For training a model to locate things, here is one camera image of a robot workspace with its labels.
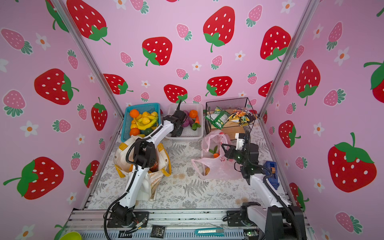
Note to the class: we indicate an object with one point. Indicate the colourful snack packet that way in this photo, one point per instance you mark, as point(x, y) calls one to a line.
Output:
point(242, 117)

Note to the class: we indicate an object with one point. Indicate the black wire mesh basket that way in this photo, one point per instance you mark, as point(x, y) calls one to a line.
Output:
point(230, 128)

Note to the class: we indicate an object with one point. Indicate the white plastic vegetable basket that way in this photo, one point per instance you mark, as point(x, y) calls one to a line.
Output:
point(188, 134)

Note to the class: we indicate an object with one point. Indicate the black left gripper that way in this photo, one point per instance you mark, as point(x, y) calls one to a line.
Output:
point(179, 133)

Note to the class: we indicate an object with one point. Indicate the green bowl at front edge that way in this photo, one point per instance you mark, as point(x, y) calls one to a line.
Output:
point(71, 236)

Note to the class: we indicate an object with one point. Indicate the pink plastic grocery bag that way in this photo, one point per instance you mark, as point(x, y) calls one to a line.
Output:
point(220, 168)

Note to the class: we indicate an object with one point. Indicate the large orange toy fruit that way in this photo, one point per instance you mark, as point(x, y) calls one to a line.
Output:
point(134, 132)

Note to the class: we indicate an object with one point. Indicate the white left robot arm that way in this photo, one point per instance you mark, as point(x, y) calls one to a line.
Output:
point(142, 155)

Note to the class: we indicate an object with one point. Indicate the dark green round toy fruit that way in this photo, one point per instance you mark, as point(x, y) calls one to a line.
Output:
point(148, 131)

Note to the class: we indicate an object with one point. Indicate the brown toy potato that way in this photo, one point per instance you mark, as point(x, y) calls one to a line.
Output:
point(207, 171)

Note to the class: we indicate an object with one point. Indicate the yellow toy lemon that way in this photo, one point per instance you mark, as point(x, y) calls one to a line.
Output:
point(145, 120)

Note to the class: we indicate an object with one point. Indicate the green snack packet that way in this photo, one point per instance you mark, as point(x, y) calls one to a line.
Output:
point(218, 117)

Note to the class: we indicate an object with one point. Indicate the blue object at right edge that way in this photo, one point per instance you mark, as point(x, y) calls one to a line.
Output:
point(273, 179)

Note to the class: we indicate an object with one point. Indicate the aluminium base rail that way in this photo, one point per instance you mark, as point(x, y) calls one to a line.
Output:
point(179, 225)

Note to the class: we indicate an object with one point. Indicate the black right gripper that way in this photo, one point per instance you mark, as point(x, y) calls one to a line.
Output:
point(229, 153)

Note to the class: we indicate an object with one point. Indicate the orange toy pumpkin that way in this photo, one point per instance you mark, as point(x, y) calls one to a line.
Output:
point(193, 114)

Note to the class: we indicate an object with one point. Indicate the teal plastic fruit basket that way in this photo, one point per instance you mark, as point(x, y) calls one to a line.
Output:
point(145, 110)

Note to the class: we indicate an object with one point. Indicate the orange toy tangerine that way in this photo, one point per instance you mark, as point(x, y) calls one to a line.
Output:
point(134, 113)

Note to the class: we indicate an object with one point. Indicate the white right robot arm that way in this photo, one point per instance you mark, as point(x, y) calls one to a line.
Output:
point(275, 218)

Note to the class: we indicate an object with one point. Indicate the white canvas tote bag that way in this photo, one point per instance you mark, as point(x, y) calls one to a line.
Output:
point(152, 179)

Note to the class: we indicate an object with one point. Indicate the long yellow toy banana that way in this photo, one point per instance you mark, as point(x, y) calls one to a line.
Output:
point(142, 127)

